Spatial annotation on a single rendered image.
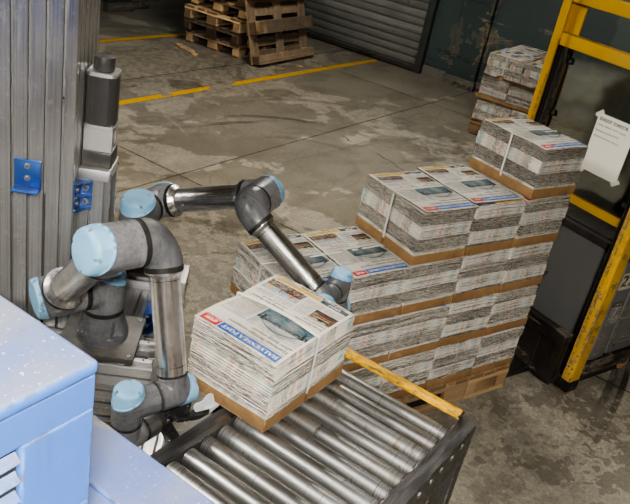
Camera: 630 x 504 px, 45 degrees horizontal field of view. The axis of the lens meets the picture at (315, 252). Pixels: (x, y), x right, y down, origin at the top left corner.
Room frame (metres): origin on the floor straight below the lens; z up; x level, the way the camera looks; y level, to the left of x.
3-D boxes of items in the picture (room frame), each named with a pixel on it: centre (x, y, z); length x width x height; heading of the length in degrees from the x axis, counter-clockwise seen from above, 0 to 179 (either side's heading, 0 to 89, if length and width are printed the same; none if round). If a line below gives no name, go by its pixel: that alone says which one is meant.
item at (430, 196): (2.88, -0.38, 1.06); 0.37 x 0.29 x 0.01; 39
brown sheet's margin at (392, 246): (2.88, -0.37, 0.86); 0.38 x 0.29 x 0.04; 39
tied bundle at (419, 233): (2.89, -0.37, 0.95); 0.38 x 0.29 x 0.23; 39
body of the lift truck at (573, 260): (3.76, -1.46, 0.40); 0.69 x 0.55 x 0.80; 39
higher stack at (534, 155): (3.26, -0.83, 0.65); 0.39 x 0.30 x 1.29; 39
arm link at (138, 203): (2.34, 0.62, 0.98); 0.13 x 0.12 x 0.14; 163
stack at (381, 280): (2.80, -0.27, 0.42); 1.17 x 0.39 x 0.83; 129
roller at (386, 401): (1.85, -0.28, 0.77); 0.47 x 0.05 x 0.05; 60
